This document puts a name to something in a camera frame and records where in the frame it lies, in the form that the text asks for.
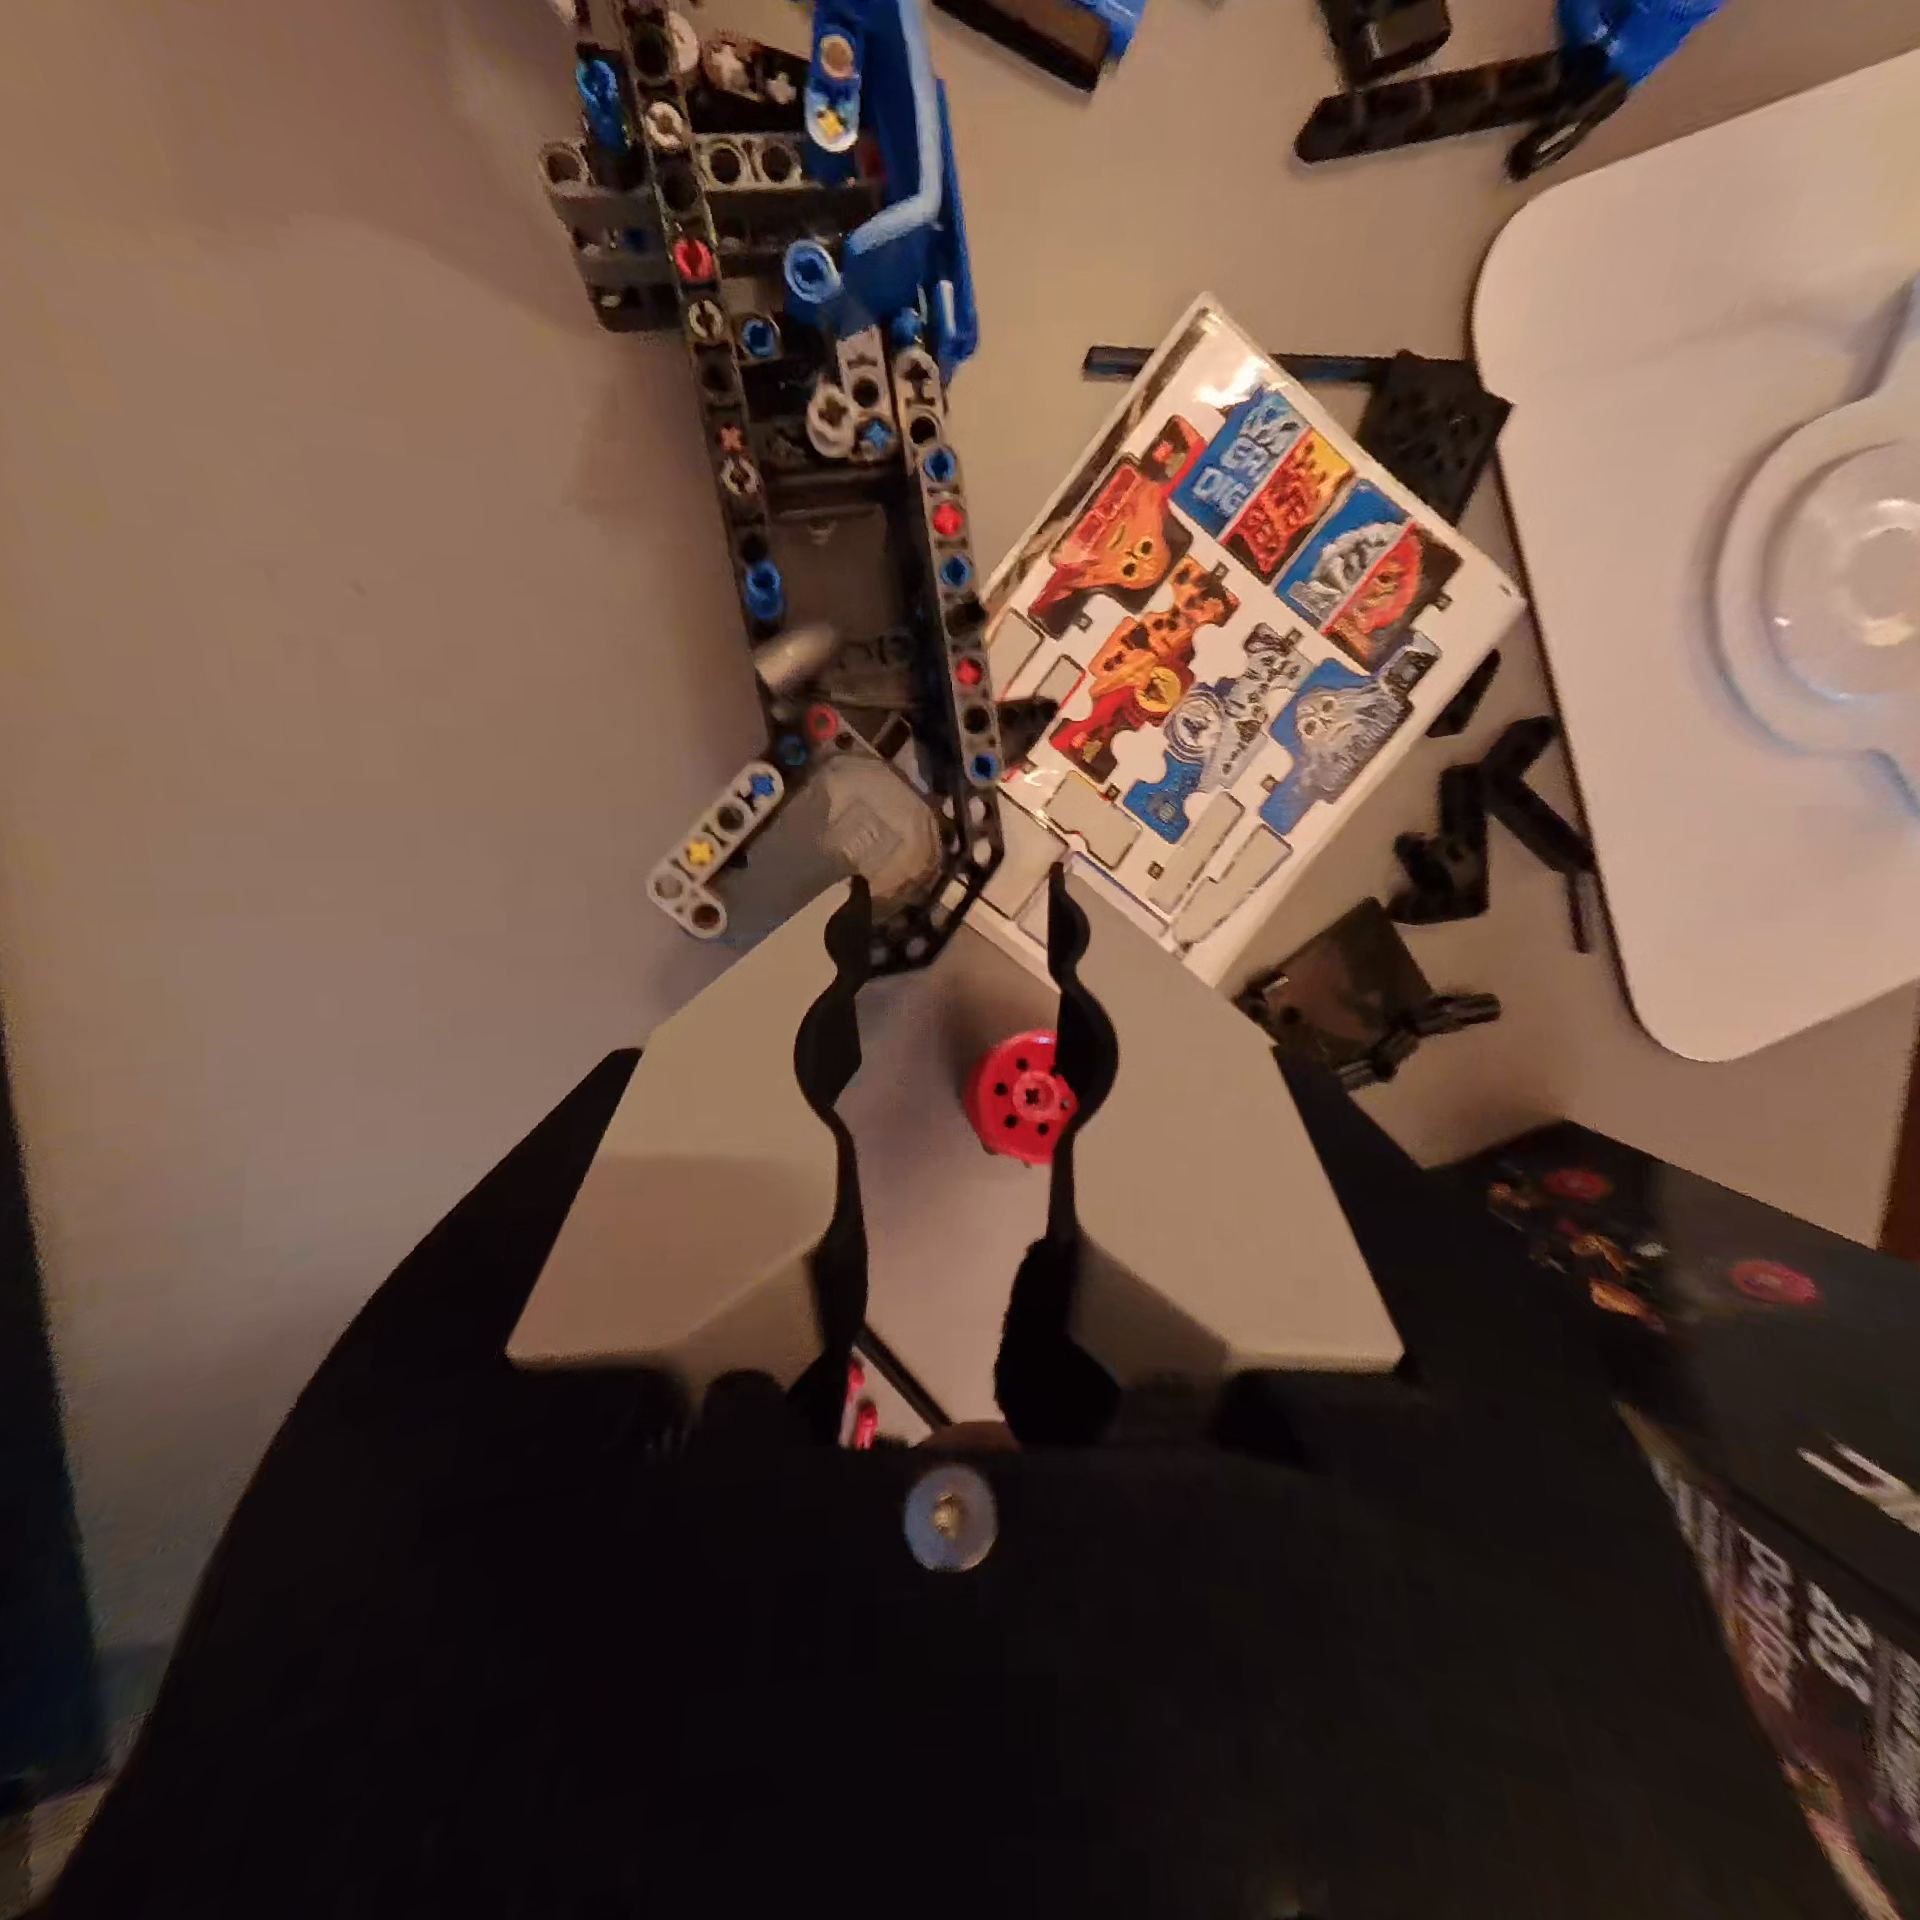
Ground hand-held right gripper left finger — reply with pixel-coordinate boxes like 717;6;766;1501
503;874;875;1413

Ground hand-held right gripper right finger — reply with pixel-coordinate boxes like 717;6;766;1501
991;862;1407;1450

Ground black blue toy car chassis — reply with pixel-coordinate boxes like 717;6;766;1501
537;0;1011;974

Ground grey desk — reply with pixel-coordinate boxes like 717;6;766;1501
0;0;1920;1800

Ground red toy wheel hub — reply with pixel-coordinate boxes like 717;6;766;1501
967;1027;1081;1163

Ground short thin black axle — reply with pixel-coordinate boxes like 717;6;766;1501
862;1328;952;1426

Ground colourful sticker sheet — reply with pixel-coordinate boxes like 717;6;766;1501
982;294;1528;992

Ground black toy set box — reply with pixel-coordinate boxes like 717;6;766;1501
1424;1117;1920;1920

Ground white book stand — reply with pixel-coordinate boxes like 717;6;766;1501
1469;45;1920;1064

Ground black studded plate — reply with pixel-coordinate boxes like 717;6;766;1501
1358;349;1513;483

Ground black angled beam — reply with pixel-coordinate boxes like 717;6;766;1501
1294;53;1630;178

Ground short black beam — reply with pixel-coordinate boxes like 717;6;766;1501
937;0;1127;92

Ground chunky black holed brick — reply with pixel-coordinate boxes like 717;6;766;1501
1319;0;1449;78

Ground blue toy wheel hub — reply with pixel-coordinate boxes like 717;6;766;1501
1552;0;1727;84

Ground large black frame assembly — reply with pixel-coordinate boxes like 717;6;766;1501
1236;896;1502;1086

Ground black holed frame pieces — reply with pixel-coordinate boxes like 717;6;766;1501
1387;718;1599;954

